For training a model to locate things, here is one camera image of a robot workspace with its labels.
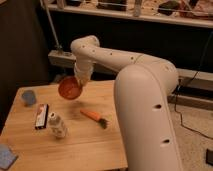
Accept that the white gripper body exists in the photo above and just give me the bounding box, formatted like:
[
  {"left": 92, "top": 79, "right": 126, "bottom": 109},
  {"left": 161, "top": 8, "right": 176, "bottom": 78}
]
[{"left": 74, "top": 62, "right": 93, "bottom": 81}]

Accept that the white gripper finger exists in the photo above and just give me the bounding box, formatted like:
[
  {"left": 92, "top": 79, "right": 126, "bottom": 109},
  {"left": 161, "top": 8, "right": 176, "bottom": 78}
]
[{"left": 79, "top": 79, "right": 89, "bottom": 87}]

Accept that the orange ceramic bowl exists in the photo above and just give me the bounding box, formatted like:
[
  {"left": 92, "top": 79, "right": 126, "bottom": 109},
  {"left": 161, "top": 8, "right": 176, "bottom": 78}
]
[{"left": 58, "top": 76, "right": 82, "bottom": 100}]

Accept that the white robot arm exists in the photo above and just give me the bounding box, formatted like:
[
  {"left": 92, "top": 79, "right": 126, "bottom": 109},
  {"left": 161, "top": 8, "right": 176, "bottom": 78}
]
[{"left": 70, "top": 35, "right": 183, "bottom": 171}]

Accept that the metal lamp pole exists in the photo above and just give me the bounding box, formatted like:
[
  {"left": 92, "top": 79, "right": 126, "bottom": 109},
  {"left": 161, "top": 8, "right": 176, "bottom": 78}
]
[{"left": 43, "top": 0, "right": 63, "bottom": 51}]

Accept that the orange toy carrot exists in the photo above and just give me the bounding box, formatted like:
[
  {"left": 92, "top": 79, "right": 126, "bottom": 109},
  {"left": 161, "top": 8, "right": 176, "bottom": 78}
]
[{"left": 80, "top": 109, "right": 107, "bottom": 129}]

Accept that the white plastic bottle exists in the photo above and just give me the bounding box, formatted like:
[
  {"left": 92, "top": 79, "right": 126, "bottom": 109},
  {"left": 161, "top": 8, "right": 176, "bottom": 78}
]
[{"left": 48, "top": 112, "right": 67, "bottom": 138}]

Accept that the red and black box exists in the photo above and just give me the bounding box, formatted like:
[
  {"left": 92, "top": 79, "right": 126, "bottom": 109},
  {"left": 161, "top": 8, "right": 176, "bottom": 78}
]
[{"left": 35, "top": 104, "right": 49, "bottom": 129}]

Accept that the blue cup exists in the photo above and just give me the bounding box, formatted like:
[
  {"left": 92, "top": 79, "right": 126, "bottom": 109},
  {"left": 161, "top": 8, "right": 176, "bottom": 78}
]
[{"left": 21, "top": 90, "right": 36, "bottom": 106}]

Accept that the wooden table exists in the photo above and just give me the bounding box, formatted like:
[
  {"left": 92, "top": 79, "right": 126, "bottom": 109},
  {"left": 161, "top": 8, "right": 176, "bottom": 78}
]
[{"left": 0, "top": 81, "right": 127, "bottom": 171}]

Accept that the blue sponge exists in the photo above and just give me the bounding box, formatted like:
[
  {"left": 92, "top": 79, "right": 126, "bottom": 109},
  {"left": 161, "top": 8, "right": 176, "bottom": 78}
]
[{"left": 0, "top": 144, "right": 18, "bottom": 170}]

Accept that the black cable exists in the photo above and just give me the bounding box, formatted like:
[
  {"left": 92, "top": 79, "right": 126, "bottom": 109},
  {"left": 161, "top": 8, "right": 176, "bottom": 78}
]
[{"left": 173, "top": 29, "right": 213, "bottom": 141}]

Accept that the white wall shelf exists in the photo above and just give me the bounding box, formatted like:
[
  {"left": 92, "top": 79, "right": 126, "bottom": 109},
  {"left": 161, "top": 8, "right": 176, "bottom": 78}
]
[{"left": 43, "top": 0, "right": 213, "bottom": 29}]

